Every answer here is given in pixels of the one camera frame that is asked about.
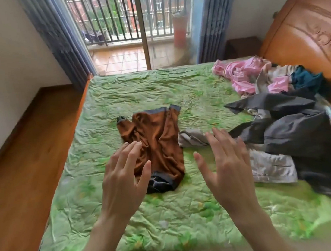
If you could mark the person's right forearm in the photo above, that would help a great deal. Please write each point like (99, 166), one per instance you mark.
(261, 236)

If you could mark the beige garment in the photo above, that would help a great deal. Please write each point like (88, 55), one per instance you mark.
(277, 72)

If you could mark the dark grey long garment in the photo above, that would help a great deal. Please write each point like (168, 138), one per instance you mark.
(271, 102)

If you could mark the brown shirt with grey cuffs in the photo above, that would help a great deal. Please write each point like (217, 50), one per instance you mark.
(160, 135)

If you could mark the person's left forearm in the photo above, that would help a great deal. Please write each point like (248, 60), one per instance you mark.
(101, 244)

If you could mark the dark wooden nightstand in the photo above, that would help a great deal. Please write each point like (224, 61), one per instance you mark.
(242, 48)

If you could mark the orange wooden headboard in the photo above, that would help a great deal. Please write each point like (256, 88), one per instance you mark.
(295, 41)

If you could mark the person's left thumb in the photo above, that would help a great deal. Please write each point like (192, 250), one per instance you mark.
(145, 175)

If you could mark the person's right little finger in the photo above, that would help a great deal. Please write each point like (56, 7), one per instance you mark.
(243, 151)

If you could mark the person's left hand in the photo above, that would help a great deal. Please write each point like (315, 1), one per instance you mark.
(120, 189)

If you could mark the person's left middle finger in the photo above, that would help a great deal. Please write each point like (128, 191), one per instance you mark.
(123, 154)

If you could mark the green patterned bed quilt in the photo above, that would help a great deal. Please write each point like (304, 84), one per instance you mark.
(151, 85)

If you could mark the teal garment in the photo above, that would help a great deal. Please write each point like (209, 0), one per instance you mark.
(306, 78)

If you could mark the blue grey curtain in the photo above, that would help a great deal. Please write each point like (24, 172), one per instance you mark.
(60, 38)
(214, 21)

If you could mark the light grey garment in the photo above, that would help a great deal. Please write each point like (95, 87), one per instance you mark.
(270, 164)

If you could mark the orange bin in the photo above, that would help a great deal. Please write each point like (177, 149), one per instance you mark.
(180, 29)

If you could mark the white garment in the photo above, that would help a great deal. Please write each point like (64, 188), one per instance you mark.
(330, 112)

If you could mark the person's right hand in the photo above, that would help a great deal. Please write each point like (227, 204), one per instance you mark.
(234, 181)

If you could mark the large dark grey garment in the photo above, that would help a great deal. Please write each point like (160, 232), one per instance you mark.
(302, 137)

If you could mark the person's right thumb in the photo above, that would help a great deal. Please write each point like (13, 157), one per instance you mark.
(203, 166)

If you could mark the person's right middle finger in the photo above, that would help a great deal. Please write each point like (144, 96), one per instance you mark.
(222, 141)

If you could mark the balcony door frame post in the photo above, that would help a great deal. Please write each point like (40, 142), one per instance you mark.
(141, 26)

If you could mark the small grey cloth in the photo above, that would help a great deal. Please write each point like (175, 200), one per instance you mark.
(191, 137)

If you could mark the pink garment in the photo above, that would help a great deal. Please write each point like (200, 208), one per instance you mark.
(241, 73)

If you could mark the dark balcony plant pots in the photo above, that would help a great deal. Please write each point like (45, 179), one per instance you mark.
(94, 37)

